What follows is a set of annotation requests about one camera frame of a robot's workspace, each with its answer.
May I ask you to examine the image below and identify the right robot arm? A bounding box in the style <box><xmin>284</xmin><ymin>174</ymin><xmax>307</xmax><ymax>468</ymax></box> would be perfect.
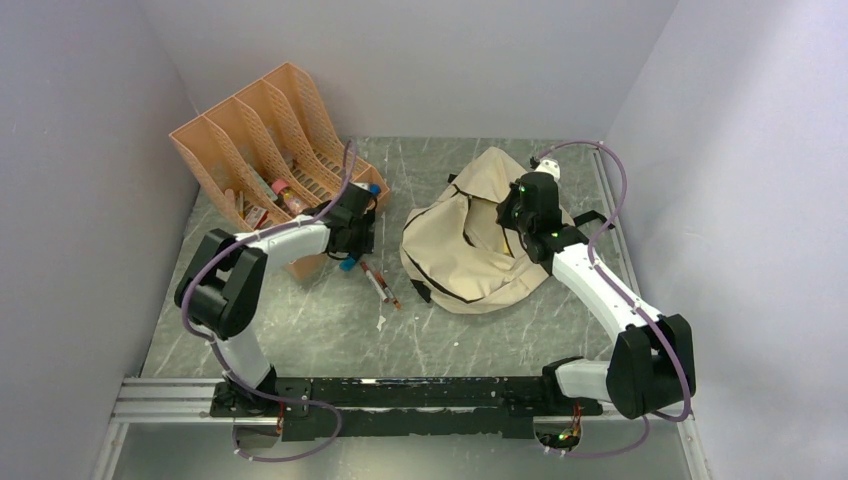
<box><xmin>497</xmin><ymin>172</ymin><xmax>696</xmax><ymax>421</ymax></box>

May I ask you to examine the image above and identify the orange plastic file organizer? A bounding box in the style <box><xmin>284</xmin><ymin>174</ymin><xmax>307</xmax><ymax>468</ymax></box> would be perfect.
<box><xmin>168</xmin><ymin>61</ymin><xmax>391</xmax><ymax>281</ymax></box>

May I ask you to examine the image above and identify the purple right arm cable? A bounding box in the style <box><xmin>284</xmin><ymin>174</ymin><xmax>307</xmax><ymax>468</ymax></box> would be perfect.
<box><xmin>535</xmin><ymin>140</ymin><xmax>694</xmax><ymax>460</ymax></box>

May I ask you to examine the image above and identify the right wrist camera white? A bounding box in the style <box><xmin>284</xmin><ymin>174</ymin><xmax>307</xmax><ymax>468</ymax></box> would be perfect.
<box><xmin>533</xmin><ymin>157</ymin><xmax>561</xmax><ymax>182</ymax></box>

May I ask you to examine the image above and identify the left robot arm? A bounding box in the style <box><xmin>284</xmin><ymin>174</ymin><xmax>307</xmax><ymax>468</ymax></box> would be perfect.
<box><xmin>174</xmin><ymin>182</ymin><xmax>382</xmax><ymax>416</ymax></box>

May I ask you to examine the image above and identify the thin orange pen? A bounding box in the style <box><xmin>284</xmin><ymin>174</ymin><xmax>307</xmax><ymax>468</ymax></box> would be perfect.
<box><xmin>374</xmin><ymin>271</ymin><xmax>402</xmax><ymax>310</ymax></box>

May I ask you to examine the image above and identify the pink-capped glitter bottle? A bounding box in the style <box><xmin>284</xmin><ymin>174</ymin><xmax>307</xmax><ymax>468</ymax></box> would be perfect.
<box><xmin>270</xmin><ymin>179</ymin><xmax>307</xmax><ymax>216</ymax></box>

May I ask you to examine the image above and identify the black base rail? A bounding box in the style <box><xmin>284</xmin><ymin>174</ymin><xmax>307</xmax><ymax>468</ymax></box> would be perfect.
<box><xmin>209</xmin><ymin>376</ymin><xmax>603</xmax><ymax>442</ymax></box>

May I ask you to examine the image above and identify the green white card pack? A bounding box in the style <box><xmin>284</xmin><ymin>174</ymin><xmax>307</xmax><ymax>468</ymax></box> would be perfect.
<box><xmin>248</xmin><ymin>164</ymin><xmax>278</xmax><ymax>203</ymax></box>

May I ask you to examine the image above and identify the beige canvas backpack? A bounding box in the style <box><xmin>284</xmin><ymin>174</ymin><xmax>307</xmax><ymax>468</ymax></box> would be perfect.
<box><xmin>399</xmin><ymin>147</ymin><xmax>580</xmax><ymax>314</ymax></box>

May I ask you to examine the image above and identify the black blue marker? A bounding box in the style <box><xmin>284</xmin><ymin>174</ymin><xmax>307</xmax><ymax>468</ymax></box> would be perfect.
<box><xmin>339</xmin><ymin>257</ymin><xmax>358</xmax><ymax>272</ymax></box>

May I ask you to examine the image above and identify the red small box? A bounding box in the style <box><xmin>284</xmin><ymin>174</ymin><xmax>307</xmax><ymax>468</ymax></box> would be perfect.
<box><xmin>244</xmin><ymin>205</ymin><xmax>268</xmax><ymax>231</ymax></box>

